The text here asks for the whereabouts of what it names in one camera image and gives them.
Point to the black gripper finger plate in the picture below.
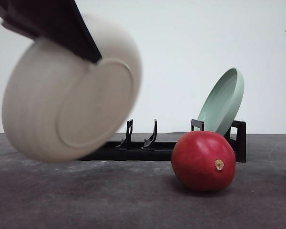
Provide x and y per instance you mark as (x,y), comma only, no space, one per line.
(58,21)

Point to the white plate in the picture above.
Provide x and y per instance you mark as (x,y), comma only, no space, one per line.
(59,105)

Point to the red pomegranate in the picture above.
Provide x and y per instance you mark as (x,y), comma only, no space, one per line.
(203,161)

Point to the green plate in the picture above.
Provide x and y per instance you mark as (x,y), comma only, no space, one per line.
(221,101)

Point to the black dish rack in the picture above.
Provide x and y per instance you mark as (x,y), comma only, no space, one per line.
(152,150)

